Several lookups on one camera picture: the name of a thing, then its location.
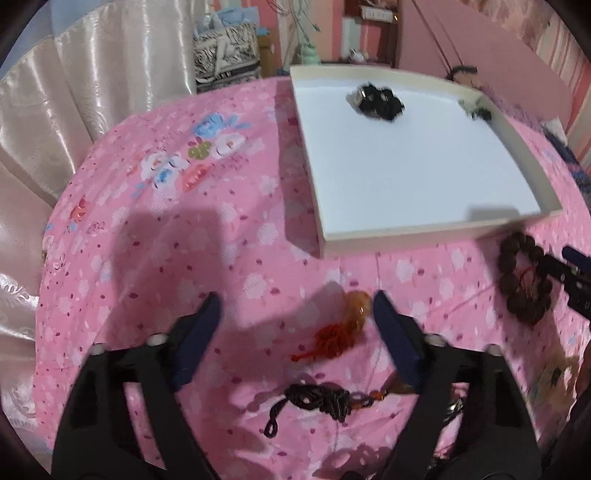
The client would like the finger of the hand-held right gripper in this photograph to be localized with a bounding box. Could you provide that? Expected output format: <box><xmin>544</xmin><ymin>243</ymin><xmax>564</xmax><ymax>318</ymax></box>
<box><xmin>541</xmin><ymin>256</ymin><xmax>580</xmax><ymax>283</ymax></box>
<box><xmin>562</xmin><ymin>247</ymin><xmax>591</xmax><ymax>278</ymax></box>

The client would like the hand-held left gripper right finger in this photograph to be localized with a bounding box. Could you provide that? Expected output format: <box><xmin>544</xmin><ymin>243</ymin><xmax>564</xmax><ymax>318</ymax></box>
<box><xmin>373</xmin><ymin>290</ymin><xmax>542</xmax><ymax>480</ymax></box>

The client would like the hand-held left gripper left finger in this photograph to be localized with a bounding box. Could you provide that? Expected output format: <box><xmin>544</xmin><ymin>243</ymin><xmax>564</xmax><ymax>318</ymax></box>
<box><xmin>52</xmin><ymin>292</ymin><xmax>222</xmax><ymax>480</ymax></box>

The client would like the brown wooden bead bracelet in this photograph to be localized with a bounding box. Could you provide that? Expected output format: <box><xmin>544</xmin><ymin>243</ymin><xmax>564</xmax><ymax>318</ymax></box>
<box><xmin>498</xmin><ymin>232</ymin><xmax>554</xmax><ymax>325</ymax></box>

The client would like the amber pendant with red tassel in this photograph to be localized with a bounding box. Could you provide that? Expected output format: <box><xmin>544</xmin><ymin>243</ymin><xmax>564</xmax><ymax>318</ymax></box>
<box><xmin>291</xmin><ymin>290</ymin><xmax>374</xmax><ymax>364</ymax></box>

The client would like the black cord necklace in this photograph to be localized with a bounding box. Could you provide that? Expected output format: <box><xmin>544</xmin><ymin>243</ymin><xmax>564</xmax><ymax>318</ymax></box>
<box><xmin>262</xmin><ymin>381</ymin><xmax>416</xmax><ymax>439</ymax></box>

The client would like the white shallow tray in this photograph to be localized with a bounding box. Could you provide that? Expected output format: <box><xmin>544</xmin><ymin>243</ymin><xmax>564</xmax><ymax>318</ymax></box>
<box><xmin>288</xmin><ymin>64</ymin><xmax>564</xmax><ymax>257</ymax></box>

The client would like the pink floral bedsheet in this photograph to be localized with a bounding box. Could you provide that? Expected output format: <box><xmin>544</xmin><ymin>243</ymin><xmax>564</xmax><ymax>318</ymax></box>
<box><xmin>34</xmin><ymin>74</ymin><xmax>591</xmax><ymax>480</ymax></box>

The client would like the dark patterned cloth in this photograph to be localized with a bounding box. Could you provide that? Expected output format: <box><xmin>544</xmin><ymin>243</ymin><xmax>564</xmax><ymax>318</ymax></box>
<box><xmin>540</xmin><ymin>117</ymin><xmax>591</xmax><ymax>195</ymax></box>

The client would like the pink headboard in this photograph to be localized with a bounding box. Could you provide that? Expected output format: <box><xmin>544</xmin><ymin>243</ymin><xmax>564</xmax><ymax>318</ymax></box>
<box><xmin>397</xmin><ymin>0</ymin><xmax>583</xmax><ymax>121</ymax></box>

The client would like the cream satin curtain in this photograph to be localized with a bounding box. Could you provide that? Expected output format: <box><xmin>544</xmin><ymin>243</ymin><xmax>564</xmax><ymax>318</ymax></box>
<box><xmin>0</xmin><ymin>0</ymin><xmax>204</xmax><ymax>342</ymax></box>

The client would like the green figurine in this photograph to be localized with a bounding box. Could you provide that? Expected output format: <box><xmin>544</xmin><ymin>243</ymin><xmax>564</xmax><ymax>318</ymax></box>
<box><xmin>298</xmin><ymin>41</ymin><xmax>321</xmax><ymax>66</ymax></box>

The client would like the zebra print bag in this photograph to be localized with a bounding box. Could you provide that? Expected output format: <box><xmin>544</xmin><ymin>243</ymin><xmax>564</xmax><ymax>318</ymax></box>
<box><xmin>191</xmin><ymin>23</ymin><xmax>262</xmax><ymax>93</ymax></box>

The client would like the brown cardboard box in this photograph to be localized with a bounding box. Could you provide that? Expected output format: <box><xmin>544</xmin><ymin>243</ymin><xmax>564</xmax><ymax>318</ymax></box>
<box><xmin>256</xmin><ymin>34</ymin><xmax>278</xmax><ymax>77</ymax></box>

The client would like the light blue gift bag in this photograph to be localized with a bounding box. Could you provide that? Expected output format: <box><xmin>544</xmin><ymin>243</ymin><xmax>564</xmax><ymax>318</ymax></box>
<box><xmin>198</xmin><ymin>7</ymin><xmax>264</xmax><ymax>35</ymax></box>

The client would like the dried branch decoration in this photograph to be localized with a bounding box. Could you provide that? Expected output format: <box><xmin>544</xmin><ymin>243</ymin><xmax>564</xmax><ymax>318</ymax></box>
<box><xmin>272</xmin><ymin>0</ymin><xmax>319</xmax><ymax>47</ymax></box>

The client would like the black flower hair tie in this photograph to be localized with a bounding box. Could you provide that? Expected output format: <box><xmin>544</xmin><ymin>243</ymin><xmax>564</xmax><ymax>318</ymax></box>
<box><xmin>346</xmin><ymin>82</ymin><xmax>406</xmax><ymax>123</ymax></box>

